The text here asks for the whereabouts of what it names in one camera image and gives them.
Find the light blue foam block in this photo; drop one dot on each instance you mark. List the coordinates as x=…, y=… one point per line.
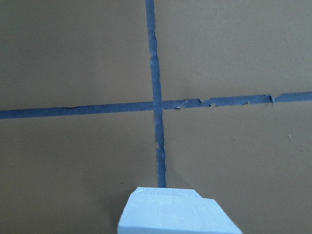
x=167, y=191
x=164, y=214

